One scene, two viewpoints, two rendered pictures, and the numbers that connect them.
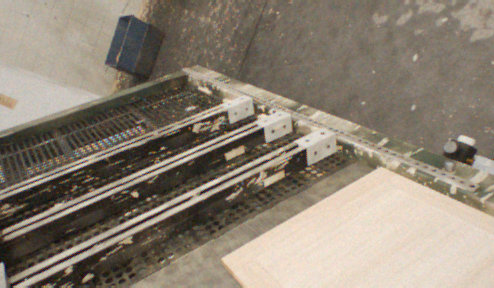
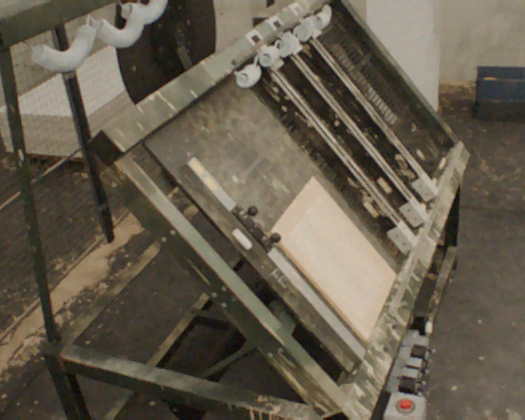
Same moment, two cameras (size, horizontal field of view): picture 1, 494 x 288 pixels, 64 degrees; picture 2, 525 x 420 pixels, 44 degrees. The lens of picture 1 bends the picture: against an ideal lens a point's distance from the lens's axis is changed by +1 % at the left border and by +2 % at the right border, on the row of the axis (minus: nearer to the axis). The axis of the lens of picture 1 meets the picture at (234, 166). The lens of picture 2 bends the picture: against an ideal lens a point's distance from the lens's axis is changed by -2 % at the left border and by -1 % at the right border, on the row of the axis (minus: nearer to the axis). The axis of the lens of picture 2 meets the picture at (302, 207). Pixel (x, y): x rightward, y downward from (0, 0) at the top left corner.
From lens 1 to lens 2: 1.82 m
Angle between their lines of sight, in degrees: 13
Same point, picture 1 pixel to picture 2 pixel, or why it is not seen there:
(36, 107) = (401, 14)
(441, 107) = (484, 376)
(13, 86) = not seen: outside the picture
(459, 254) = (349, 295)
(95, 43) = (502, 48)
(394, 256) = (339, 264)
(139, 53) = (500, 100)
